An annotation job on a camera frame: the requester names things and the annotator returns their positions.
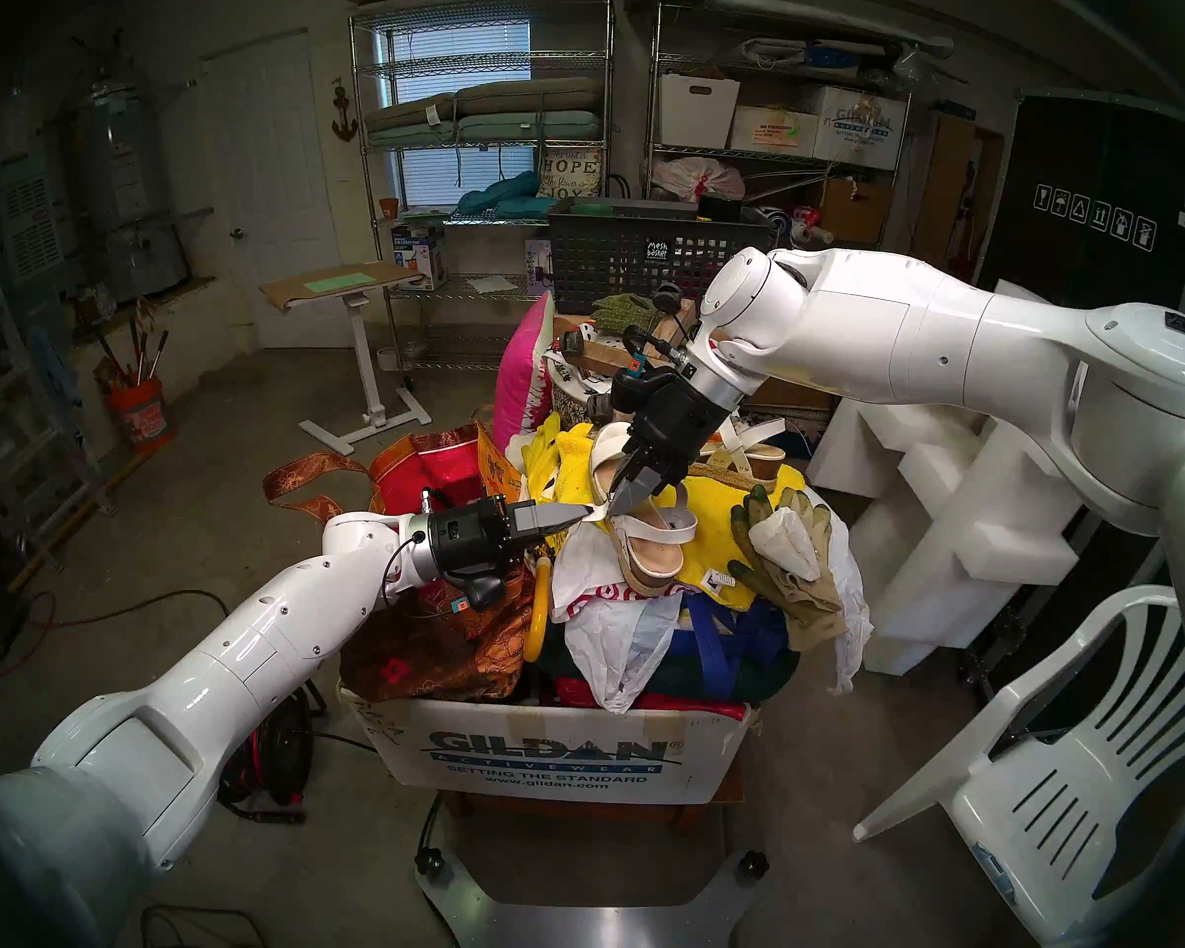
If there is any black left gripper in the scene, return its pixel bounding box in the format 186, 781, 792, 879
425, 495, 595, 613

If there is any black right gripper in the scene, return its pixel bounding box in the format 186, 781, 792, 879
607, 365, 744, 518

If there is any white strap wedge sandal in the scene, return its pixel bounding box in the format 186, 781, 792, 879
696, 415, 789, 493
588, 421, 699, 598

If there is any yellow terry towel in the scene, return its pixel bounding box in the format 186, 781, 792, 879
553, 418, 811, 611

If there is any white printed round tote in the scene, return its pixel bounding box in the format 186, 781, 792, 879
543, 349, 613, 434

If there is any wooden cross caster dolly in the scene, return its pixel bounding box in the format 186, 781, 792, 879
556, 299, 697, 429

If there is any pink pillow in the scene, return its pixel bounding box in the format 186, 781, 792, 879
494, 294, 554, 453

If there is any white red-logo plastic bag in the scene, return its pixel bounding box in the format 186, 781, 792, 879
548, 521, 692, 715

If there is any white crumpled cloth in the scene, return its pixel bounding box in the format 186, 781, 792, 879
749, 507, 823, 582

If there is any green knit glove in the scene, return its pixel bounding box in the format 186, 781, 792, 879
592, 294, 665, 343

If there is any blue fabric bag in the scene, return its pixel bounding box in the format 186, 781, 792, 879
652, 591, 801, 705

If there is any red orange floral tote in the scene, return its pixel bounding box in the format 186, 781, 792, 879
260, 423, 539, 705

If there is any beige green-tipped work glove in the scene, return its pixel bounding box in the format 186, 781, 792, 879
729, 485, 847, 651

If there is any black mesh basket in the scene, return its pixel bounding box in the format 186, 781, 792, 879
550, 197, 771, 315

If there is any large white Gildan carton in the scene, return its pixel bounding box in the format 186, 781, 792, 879
341, 684, 751, 807

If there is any thin white plastic sheet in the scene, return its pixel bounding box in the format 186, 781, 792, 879
828, 521, 875, 695

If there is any white overbed table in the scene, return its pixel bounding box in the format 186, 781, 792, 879
262, 262, 434, 455

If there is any blue white appliance box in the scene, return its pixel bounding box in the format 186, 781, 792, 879
392, 225, 445, 290

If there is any white foam packing block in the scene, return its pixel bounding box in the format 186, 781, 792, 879
808, 279, 1097, 675

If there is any teal cushion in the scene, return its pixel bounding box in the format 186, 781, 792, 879
454, 171, 544, 218

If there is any HOPE word sign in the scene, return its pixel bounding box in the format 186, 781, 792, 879
538, 146, 605, 198

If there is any open brown cardboard box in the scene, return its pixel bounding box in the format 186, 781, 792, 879
820, 174, 895, 246

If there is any green bench cushion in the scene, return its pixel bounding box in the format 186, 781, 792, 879
370, 112, 603, 152

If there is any labelled cardboard box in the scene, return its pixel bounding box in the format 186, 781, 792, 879
729, 107, 821, 157

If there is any white storage box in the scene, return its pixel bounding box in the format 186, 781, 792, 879
657, 74, 742, 150

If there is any beige bench cushion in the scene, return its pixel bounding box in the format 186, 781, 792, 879
365, 77, 603, 132

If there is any white door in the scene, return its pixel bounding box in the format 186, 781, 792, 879
197, 28, 352, 350

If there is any small white Gildan carton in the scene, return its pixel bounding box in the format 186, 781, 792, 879
815, 85, 909, 172

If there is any orange plastic bucket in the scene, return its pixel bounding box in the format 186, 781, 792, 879
107, 375, 169, 448

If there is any window with blinds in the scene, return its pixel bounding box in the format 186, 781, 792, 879
375, 18, 539, 206

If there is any aluminium step ladder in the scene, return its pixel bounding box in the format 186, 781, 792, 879
0, 265, 110, 562

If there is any white plastic chair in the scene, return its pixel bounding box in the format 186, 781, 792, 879
854, 586, 1185, 948

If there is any grey water heater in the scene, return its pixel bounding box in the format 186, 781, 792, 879
74, 77, 194, 300

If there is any black flight case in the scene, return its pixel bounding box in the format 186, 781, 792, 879
978, 92, 1185, 315

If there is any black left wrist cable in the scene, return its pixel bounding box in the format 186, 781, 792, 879
380, 533, 426, 606

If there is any chrome wire shelving rack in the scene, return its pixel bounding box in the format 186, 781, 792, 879
351, 0, 618, 374
647, 3, 914, 256

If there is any red black cable reel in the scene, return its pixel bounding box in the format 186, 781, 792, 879
219, 684, 327, 824

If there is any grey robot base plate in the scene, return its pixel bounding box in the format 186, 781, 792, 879
415, 798, 771, 948

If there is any floor power cable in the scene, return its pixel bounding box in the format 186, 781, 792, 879
0, 589, 228, 680

